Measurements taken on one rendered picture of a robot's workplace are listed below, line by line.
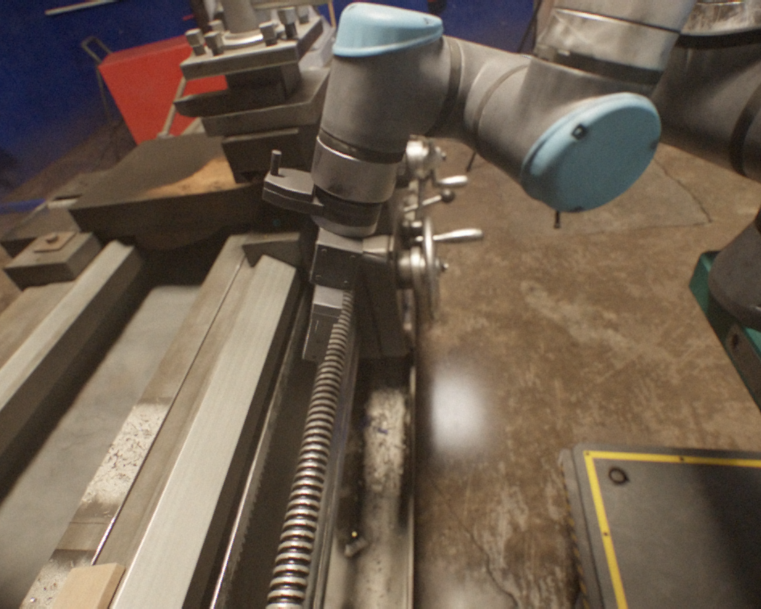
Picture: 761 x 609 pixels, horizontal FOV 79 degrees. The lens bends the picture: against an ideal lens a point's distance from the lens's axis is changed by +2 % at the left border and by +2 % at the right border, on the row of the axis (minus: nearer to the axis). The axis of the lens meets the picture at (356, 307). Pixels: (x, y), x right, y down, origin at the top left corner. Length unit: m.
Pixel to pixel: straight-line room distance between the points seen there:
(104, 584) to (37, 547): 0.27
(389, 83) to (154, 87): 3.32
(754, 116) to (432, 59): 0.33
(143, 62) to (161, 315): 2.85
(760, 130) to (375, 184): 0.38
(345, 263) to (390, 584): 0.58
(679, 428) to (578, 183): 1.28
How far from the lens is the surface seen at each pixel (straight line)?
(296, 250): 0.75
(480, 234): 0.84
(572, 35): 0.39
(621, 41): 0.38
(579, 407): 1.58
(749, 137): 0.64
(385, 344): 0.95
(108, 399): 0.87
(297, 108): 0.68
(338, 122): 0.46
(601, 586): 1.00
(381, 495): 0.95
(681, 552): 1.06
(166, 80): 3.70
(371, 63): 0.44
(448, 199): 1.21
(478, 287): 1.95
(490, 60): 0.50
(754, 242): 0.67
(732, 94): 0.65
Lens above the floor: 1.25
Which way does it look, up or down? 40 degrees down
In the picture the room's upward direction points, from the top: 14 degrees counter-clockwise
